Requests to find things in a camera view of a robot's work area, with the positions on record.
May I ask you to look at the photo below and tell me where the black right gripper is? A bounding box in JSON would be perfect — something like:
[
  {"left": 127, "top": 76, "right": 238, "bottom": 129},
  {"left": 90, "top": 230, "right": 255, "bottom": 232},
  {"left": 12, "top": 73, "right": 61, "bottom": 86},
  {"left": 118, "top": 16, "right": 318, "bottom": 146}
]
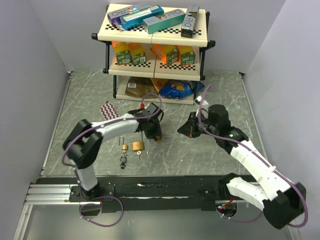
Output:
[{"left": 177, "top": 111, "right": 218, "bottom": 138}]

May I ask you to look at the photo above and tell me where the large brass padlock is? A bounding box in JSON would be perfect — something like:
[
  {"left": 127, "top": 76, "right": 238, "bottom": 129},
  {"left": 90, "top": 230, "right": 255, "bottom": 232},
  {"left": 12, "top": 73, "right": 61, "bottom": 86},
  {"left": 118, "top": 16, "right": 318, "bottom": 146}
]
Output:
[{"left": 132, "top": 131, "right": 145, "bottom": 152}]

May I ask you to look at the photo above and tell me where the small brass padlock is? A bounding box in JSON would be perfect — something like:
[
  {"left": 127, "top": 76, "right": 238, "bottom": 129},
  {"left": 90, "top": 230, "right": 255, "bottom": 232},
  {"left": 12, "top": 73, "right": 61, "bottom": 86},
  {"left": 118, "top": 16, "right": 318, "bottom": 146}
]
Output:
[{"left": 118, "top": 136, "right": 129, "bottom": 152}]

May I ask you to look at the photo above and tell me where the key with panda keychain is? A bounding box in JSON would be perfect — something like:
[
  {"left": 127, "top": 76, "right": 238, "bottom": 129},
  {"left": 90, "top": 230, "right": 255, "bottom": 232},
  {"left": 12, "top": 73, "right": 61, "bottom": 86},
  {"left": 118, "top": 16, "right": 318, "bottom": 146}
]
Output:
[{"left": 120, "top": 150, "right": 127, "bottom": 170}]

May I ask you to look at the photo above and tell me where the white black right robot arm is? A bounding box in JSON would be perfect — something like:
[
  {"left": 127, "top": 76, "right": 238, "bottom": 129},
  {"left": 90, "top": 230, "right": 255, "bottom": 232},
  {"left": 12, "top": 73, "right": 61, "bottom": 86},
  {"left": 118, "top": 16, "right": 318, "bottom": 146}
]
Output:
[{"left": 177, "top": 104, "right": 309, "bottom": 229}]

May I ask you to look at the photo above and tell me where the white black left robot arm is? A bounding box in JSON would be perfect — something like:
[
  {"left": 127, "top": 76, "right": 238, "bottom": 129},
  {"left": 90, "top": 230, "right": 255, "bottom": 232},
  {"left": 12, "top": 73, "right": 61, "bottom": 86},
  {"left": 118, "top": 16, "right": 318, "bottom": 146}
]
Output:
[{"left": 62, "top": 103, "right": 164, "bottom": 201}]

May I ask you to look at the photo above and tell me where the blue chips bag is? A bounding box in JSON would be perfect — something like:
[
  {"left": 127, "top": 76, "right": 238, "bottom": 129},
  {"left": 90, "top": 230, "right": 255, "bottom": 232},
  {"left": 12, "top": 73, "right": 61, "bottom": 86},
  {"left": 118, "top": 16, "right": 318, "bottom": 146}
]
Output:
[{"left": 159, "top": 80, "right": 205, "bottom": 100}]

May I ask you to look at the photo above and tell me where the brown snack bag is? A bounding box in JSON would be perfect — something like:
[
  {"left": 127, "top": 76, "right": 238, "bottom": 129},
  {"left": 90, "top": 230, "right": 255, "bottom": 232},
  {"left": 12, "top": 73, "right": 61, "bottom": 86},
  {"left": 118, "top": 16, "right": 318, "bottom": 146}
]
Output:
[{"left": 125, "top": 77, "right": 158, "bottom": 98}]

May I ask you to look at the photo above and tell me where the orange snack bag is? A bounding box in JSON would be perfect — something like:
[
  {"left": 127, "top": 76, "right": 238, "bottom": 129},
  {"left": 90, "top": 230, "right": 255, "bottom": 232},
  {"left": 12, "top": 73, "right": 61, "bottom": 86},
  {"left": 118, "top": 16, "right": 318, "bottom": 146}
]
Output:
[{"left": 150, "top": 78, "right": 170, "bottom": 93}]

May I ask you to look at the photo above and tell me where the purple striped sponge pad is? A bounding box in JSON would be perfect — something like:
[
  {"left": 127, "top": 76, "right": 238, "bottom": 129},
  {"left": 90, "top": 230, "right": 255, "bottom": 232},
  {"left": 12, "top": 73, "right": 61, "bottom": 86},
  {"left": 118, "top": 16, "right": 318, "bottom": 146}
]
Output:
[{"left": 99, "top": 101, "right": 120, "bottom": 121}]

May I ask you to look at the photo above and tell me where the orange green box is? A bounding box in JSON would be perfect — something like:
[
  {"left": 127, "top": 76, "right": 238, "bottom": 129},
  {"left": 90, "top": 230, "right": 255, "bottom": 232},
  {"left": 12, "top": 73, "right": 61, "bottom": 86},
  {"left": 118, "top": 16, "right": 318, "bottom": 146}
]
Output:
[
  {"left": 111, "top": 41, "right": 132, "bottom": 65},
  {"left": 176, "top": 45, "right": 196, "bottom": 66},
  {"left": 151, "top": 44, "right": 179, "bottom": 65},
  {"left": 128, "top": 42, "right": 147, "bottom": 66}
]

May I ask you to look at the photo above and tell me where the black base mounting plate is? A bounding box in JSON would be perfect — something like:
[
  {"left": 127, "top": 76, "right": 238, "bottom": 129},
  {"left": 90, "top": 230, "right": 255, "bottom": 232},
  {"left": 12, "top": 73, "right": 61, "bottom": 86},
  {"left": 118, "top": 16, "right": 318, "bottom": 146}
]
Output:
[{"left": 69, "top": 175, "right": 233, "bottom": 213}]

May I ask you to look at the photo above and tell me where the cream three-tier shelf rack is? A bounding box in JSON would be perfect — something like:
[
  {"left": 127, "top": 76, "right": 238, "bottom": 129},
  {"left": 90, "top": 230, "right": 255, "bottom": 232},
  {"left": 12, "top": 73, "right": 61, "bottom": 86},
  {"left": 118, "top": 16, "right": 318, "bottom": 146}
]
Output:
[{"left": 91, "top": 3, "right": 216, "bottom": 106}]

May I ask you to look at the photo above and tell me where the silver RIO box right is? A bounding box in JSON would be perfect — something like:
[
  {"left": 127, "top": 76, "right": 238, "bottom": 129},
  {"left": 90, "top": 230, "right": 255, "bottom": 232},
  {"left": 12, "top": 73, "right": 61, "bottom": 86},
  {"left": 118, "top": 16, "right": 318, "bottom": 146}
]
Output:
[{"left": 180, "top": 4, "right": 200, "bottom": 39}]

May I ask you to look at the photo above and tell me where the teal RIO box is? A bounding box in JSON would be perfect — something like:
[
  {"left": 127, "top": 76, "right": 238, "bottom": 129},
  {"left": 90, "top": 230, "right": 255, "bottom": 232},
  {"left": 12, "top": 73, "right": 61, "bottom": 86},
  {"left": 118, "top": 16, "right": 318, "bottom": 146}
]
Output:
[{"left": 142, "top": 8, "right": 186, "bottom": 34}]

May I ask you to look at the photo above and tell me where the blue toothpaste box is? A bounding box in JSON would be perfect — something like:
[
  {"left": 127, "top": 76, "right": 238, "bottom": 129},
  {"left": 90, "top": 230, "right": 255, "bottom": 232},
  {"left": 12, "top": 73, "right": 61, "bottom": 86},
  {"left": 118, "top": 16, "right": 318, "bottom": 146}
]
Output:
[{"left": 120, "top": 5, "right": 164, "bottom": 31}]

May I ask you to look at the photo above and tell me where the purple RIO box left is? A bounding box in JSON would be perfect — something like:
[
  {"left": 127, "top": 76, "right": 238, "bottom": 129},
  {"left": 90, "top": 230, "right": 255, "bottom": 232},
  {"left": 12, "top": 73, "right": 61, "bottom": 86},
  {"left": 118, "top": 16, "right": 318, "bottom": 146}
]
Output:
[{"left": 107, "top": 2, "right": 151, "bottom": 27}]

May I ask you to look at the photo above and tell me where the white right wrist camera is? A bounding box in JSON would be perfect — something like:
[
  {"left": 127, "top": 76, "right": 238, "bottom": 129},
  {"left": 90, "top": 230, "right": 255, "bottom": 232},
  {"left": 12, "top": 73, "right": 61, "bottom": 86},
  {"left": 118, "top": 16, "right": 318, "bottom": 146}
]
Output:
[{"left": 194, "top": 95, "right": 209, "bottom": 114}]

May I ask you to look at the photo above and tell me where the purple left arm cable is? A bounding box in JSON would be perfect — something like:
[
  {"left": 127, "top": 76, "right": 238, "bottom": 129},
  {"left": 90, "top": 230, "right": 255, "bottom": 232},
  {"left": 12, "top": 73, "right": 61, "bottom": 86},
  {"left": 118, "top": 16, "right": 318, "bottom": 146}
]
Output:
[{"left": 61, "top": 92, "right": 165, "bottom": 198}]

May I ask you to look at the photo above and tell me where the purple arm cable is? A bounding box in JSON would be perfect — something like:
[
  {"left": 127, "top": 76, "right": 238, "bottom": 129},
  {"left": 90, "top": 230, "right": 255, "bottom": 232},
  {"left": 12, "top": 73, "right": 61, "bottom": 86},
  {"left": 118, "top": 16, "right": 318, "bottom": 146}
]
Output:
[
  {"left": 61, "top": 92, "right": 165, "bottom": 198},
  {"left": 196, "top": 84, "right": 309, "bottom": 228}
]

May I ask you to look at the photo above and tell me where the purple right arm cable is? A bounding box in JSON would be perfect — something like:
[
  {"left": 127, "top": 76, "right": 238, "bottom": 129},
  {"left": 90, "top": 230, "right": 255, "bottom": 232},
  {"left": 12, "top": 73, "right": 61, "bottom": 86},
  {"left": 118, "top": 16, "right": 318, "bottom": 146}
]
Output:
[{"left": 196, "top": 84, "right": 309, "bottom": 228}]

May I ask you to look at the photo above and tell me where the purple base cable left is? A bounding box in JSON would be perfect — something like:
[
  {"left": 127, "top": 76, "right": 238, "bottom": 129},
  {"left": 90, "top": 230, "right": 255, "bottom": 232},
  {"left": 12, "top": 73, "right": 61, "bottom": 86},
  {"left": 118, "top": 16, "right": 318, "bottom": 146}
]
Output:
[{"left": 79, "top": 196, "right": 124, "bottom": 228}]

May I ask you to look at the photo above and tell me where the aluminium rail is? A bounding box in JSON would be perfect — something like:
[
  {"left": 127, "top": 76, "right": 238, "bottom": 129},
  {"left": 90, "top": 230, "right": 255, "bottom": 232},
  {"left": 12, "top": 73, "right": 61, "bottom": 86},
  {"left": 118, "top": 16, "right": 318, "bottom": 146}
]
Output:
[{"left": 24, "top": 184, "right": 80, "bottom": 206}]

